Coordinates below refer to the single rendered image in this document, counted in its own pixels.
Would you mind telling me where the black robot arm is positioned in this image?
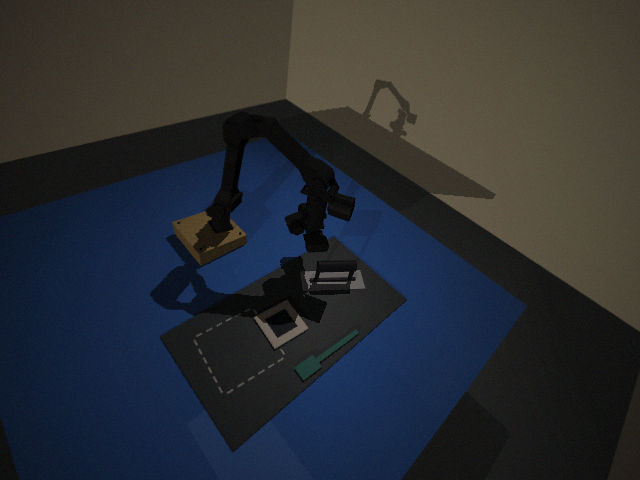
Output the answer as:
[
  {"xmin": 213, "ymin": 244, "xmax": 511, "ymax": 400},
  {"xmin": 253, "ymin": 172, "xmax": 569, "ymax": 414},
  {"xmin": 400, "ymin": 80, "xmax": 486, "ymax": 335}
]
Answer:
[{"xmin": 205, "ymin": 111, "xmax": 355, "ymax": 236}]

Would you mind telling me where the beige square tile with dark centre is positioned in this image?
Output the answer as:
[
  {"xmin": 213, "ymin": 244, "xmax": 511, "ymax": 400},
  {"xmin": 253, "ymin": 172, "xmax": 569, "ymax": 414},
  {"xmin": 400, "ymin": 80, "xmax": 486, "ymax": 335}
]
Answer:
[{"xmin": 254, "ymin": 300, "xmax": 309, "ymax": 349}]

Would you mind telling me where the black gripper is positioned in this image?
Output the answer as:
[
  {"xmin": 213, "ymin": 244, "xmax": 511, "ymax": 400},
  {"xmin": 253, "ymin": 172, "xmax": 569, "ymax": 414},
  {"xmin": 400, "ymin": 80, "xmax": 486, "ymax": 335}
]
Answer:
[{"xmin": 298, "ymin": 203, "xmax": 329, "ymax": 252}]

